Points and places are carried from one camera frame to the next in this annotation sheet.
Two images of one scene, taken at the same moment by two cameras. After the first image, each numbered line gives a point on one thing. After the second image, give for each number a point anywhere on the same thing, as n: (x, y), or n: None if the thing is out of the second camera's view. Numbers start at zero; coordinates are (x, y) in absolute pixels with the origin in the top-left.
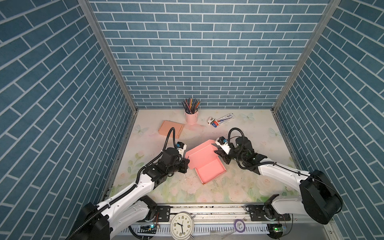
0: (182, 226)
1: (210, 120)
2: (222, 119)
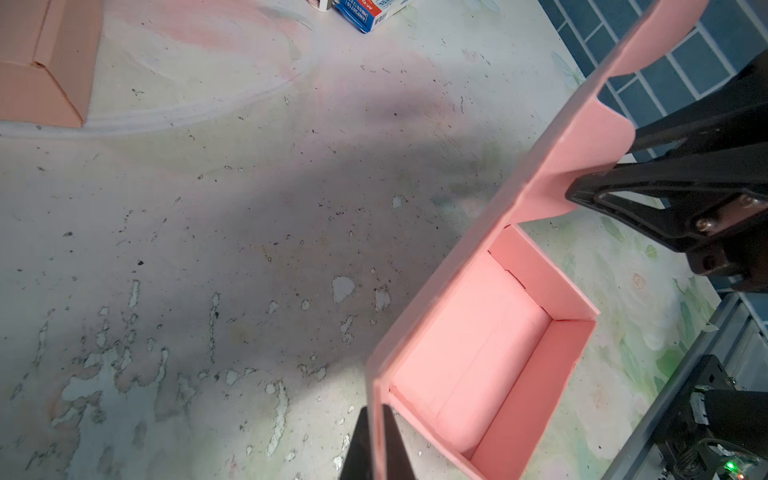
0: None
1: (320, 5)
2: (370, 14)
